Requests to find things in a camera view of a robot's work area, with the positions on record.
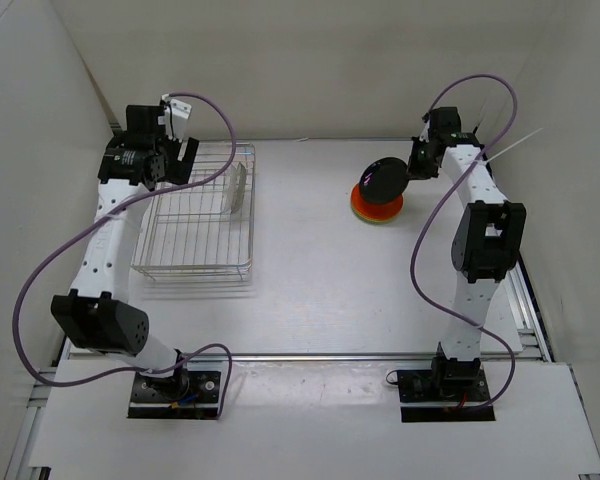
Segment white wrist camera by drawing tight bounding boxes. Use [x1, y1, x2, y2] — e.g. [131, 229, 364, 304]
[161, 94, 192, 142]
[418, 112, 430, 143]

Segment metal wire dish rack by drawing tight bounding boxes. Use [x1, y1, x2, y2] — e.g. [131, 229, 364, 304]
[132, 142, 256, 282]

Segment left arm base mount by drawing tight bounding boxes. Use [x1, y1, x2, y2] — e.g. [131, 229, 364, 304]
[127, 365, 225, 420]

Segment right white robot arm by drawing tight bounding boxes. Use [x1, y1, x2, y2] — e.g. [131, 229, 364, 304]
[407, 107, 526, 400]

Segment orange plate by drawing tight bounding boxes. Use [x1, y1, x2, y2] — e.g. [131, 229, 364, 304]
[350, 184, 404, 218]

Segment white zip tie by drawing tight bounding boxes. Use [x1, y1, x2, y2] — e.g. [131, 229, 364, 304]
[480, 127, 544, 165]

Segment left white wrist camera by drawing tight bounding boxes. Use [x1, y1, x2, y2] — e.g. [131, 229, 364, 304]
[161, 94, 192, 142]

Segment black plate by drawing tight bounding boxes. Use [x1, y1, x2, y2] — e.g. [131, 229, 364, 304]
[358, 157, 409, 205]

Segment green plate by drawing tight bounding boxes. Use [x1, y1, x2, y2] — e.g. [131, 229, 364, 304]
[353, 211, 397, 225]

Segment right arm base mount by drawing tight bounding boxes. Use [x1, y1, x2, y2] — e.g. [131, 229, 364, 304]
[385, 355, 496, 423]

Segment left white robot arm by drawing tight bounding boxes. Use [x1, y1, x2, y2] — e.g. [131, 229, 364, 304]
[51, 98, 198, 400]

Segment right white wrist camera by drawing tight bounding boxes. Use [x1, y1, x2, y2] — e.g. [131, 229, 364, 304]
[418, 112, 430, 143]

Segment clear glass plate left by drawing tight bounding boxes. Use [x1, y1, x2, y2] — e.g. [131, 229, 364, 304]
[222, 164, 241, 214]

